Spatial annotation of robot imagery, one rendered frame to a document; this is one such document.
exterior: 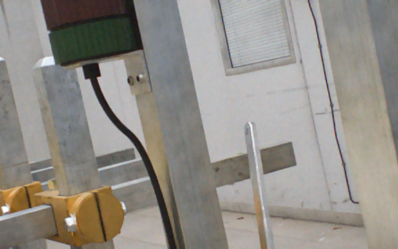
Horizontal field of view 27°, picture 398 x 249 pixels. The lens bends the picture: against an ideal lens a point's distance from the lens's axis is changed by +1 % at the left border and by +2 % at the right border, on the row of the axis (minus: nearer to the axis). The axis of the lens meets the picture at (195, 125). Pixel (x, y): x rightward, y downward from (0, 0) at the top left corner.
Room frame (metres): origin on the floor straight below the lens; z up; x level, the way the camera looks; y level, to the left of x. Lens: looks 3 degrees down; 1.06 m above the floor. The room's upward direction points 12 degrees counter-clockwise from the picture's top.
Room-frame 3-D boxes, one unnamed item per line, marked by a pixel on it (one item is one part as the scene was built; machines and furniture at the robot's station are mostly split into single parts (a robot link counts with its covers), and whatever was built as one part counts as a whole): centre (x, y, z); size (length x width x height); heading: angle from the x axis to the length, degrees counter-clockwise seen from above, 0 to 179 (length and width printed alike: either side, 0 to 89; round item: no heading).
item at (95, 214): (0.87, 0.14, 0.95); 0.14 x 0.06 x 0.05; 27
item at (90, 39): (0.61, 0.06, 1.10); 0.06 x 0.06 x 0.02
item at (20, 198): (1.10, 0.25, 0.95); 0.14 x 0.06 x 0.05; 27
